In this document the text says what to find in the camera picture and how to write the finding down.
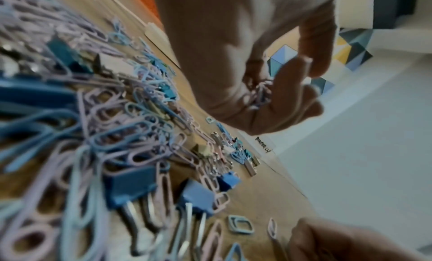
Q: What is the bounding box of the pile of pastel paper clips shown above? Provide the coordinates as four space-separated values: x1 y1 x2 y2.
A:
0 0 281 261

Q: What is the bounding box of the red perforated plastic chair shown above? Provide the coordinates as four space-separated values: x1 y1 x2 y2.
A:
130 0 165 29

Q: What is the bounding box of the scatter of small binder clips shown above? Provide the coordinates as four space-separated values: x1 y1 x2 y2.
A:
0 37 262 255

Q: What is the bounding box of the clear plastic compartment box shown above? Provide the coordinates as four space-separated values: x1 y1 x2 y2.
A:
236 129 281 159

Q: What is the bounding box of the white power strip cable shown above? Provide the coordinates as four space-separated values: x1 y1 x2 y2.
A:
101 0 151 26

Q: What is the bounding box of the person's right hand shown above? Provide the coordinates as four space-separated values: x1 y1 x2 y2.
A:
288 217 427 261

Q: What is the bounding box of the person's left hand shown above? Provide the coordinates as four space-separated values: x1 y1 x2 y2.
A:
153 0 340 137

